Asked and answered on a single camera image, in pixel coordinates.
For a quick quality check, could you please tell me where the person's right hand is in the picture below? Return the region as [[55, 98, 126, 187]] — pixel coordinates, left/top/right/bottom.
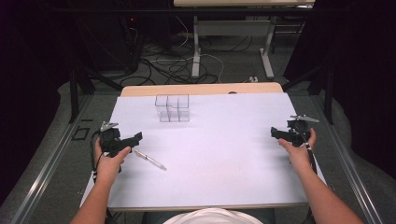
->
[[277, 127, 318, 174]]

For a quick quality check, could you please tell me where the black computer tower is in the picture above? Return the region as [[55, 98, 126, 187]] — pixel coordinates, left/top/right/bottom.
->
[[92, 13, 148, 76]]

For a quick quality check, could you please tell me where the clear plastic organizer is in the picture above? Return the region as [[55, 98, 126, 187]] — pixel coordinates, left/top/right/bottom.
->
[[154, 93, 191, 123]]

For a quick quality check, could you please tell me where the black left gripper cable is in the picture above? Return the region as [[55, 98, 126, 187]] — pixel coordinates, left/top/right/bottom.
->
[[89, 130, 122, 175]]

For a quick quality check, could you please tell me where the white table mat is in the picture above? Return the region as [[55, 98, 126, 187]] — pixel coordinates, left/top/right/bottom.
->
[[79, 91, 327, 209]]

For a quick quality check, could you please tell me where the tangle of floor cables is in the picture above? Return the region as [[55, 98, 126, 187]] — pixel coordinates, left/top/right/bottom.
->
[[120, 15, 254, 87]]

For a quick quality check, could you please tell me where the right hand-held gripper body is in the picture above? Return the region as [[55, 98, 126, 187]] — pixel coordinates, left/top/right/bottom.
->
[[286, 114, 320, 148]]

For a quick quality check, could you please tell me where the black metal stand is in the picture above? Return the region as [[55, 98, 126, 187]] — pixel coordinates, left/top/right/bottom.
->
[[68, 60, 124, 124], [281, 63, 335, 125]]

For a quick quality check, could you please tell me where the wooden table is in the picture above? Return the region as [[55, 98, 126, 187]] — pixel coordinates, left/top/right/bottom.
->
[[79, 81, 327, 213]]

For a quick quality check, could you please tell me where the white desk frame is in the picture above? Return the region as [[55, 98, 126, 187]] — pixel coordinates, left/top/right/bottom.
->
[[172, 0, 316, 80]]

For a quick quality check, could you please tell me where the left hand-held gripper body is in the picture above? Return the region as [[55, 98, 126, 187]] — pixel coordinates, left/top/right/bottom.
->
[[98, 120, 129, 159]]

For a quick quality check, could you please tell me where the silver pen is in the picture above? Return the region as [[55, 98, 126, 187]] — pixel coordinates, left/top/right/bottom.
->
[[134, 149, 168, 172]]

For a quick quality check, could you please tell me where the person's left hand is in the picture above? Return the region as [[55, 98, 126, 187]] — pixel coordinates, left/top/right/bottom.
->
[[93, 137, 132, 185]]

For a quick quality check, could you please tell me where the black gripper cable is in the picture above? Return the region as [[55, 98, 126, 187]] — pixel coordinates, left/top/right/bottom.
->
[[89, 130, 122, 175], [298, 132, 319, 175]]

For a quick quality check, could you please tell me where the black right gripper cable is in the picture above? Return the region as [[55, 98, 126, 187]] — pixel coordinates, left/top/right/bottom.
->
[[298, 132, 319, 175]]

